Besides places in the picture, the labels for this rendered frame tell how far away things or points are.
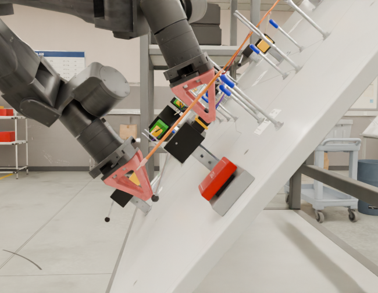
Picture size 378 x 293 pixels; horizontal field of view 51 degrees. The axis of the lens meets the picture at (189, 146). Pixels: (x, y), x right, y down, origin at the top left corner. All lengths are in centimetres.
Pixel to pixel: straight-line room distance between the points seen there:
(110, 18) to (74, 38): 781
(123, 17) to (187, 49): 11
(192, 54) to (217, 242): 29
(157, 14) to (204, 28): 115
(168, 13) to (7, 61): 23
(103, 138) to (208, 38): 116
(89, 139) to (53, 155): 783
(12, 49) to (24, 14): 819
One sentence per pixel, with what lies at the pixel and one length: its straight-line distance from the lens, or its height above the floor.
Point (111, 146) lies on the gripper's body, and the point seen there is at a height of 112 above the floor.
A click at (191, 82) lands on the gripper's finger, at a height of 122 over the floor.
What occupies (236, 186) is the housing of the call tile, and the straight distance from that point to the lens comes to 43.
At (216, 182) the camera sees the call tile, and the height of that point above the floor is 110.
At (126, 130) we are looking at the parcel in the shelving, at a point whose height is 86.
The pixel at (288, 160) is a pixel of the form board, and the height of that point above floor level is 113.
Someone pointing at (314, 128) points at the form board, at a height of 116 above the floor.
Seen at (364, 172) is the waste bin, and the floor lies 51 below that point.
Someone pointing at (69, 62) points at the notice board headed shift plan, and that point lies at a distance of 838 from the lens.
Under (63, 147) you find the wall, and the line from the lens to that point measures 840.
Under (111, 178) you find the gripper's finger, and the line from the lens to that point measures 65.
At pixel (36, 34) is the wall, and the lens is 864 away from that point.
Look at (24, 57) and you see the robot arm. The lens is 61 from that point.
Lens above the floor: 118
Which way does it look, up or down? 5 degrees down
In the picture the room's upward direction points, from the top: straight up
